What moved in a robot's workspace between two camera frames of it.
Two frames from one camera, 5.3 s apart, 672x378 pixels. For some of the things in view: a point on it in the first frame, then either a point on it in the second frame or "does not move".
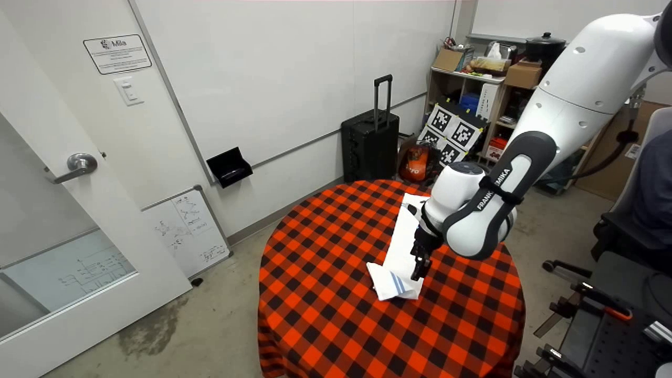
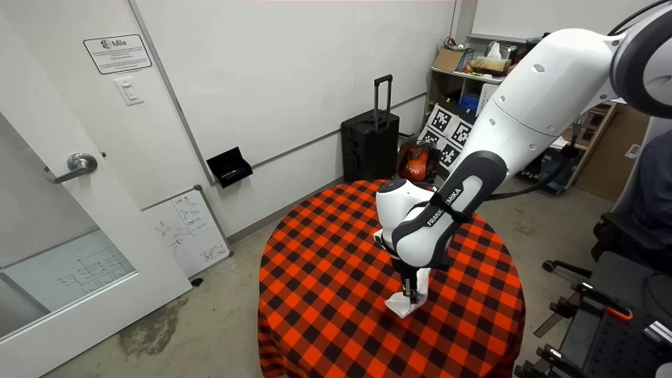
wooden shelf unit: (491, 78) does not move
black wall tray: (230, 166) does not move
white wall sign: (119, 54) does not move
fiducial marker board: (451, 136) does not move
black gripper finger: (428, 264) -> (415, 291)
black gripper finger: (416, 270) -> (409, 288)
